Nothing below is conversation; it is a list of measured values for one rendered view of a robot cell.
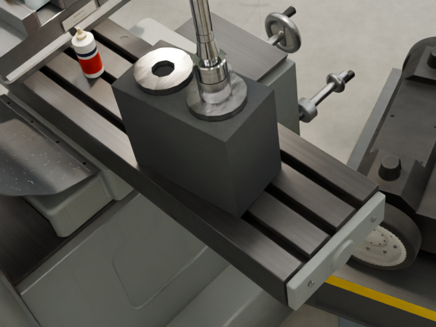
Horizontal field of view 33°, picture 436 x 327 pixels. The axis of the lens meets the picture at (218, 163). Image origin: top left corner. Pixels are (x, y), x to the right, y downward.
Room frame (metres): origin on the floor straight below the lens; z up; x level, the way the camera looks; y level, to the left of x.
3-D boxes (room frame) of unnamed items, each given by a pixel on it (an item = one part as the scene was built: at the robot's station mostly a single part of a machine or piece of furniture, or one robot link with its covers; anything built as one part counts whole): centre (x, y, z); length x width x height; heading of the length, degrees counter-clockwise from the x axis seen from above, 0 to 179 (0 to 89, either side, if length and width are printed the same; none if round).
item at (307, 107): (1.29, -0.30, 0.51); 0.22 x 0.06 x 0.06; 126
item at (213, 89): (0.75, -0.02, 1.16); 0.05 x 0.05 x 0.06
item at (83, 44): (1.07, 0.20, 0.98); 0.04 x 0.04 x 0.11
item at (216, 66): (0.75, -0.02, 1.19); 0.05 x 0.05 x 0.01
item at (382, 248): (0.85, -0.30, 0.50); 0.20 x 0.05 x 0.20; 55
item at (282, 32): (1.39, -0.20, 0.63); 0.16 x 0.12 x 0.12; 126
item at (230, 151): (0.78, 0.02, 1.03); 0.22 x 0.12 x 0.20; 44
